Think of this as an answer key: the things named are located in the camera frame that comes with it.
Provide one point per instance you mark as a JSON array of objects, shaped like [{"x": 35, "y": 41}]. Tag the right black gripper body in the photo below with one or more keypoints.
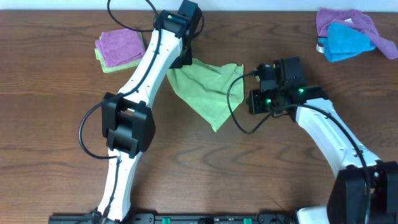
[{"x": 253, "y": 102}]

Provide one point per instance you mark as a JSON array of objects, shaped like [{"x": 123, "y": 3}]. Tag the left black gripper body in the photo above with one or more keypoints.
[{"x": 185, "y": 58}]

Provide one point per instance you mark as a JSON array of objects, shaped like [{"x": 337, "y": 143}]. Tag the light green microfiber cloth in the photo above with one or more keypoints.
[{"x": 205, "y": 88}]

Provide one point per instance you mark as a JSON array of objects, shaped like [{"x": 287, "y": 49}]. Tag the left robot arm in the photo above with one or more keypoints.
[{"x": 128, "y": 125}]

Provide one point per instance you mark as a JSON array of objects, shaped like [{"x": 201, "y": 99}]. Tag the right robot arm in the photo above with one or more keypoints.
[{"x": 365, "y": 188}]

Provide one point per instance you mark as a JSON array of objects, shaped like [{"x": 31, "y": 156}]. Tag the crumpled blue cloth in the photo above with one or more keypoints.
[{"x": 343, "y": 42}]

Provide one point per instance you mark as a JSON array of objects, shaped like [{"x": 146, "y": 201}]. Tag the folded purple cloth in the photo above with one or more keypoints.
[{"x": 119, "y": 46}]

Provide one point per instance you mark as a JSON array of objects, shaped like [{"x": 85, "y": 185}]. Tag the crumpled purple cloth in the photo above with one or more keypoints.
[{"x": 358, "y": 21}]

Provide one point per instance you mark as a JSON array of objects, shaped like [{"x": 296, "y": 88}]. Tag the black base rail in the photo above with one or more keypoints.
[{"x": 148, "y": 218}]

